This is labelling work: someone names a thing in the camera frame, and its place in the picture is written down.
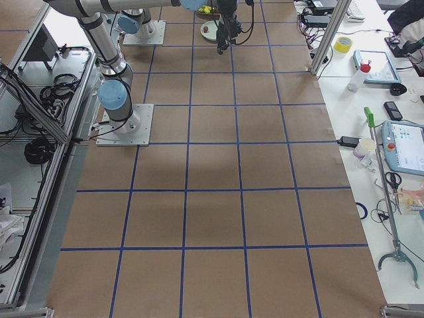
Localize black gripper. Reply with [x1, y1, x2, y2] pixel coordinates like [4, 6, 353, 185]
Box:
[217, 0, 241, 55]

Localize light green plate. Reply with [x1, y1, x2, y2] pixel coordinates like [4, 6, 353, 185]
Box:
[200, 21, 217, 42]

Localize yellow banana bunch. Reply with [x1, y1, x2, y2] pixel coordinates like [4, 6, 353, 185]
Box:
[197, 5, 213, 15]

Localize black power adapter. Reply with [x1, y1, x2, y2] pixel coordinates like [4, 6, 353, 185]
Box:
[303, 15, 331, 28]

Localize yellow tape roll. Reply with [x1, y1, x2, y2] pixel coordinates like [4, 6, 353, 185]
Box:
[333, 36, 353, 54]

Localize plastic bottle red cap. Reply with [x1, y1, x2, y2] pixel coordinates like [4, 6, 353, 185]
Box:
[346, 62, 371, 92]

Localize blue teach pendant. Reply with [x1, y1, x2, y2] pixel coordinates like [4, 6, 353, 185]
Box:
[382, 121, 423, 176]
[352, 50, 401, 84]

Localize paper cup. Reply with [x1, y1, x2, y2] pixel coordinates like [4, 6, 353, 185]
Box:
[353, 138, 376, 159]

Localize black scissors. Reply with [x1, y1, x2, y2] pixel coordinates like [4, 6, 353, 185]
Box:
[385, 172, 402, 214]

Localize long reach grabber tool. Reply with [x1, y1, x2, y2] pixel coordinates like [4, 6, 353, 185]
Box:
[364, 107, 419, 289]

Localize second arm base plate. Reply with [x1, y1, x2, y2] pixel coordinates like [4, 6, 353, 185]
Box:
[123, 20, 166, 46]

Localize aluminium frame post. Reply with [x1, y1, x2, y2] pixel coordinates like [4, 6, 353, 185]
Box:
[309, 0, 351, 76]

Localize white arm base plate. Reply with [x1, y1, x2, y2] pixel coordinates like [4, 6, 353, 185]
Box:
[95, 104, 154, 146]

